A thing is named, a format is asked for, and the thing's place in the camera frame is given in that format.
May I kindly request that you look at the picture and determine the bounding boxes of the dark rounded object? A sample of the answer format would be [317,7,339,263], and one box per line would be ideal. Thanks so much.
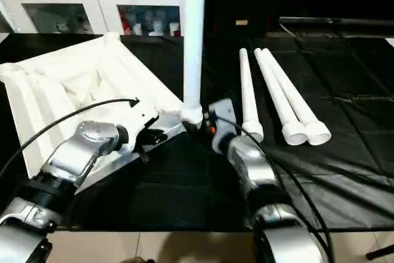
[117,257,156,263]

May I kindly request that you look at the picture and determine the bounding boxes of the white plastic table leg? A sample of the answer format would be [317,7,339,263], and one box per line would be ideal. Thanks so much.
[253,47,309,147]
[238,47,265,144]
[179,0,207,126]
[261,47,332,146]

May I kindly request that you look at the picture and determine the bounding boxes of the long black bar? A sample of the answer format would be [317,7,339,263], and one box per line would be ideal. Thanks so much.
[279,17,394,28]

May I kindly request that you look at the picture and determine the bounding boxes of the white plastic table top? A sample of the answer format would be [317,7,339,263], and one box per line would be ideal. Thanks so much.
[0,32,186,187]

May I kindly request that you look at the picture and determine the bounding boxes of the black work mat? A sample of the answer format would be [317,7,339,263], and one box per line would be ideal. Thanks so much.
[0,32,394,234]

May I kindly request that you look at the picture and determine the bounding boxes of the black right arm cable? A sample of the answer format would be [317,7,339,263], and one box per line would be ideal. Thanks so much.
[215,115,337,263]

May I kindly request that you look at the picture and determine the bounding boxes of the black stand with cables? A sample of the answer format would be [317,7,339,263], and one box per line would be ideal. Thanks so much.
[366,244,394,261]

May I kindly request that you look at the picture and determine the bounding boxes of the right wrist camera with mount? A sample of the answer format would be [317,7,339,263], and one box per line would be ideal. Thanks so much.
[209,97,238,153]

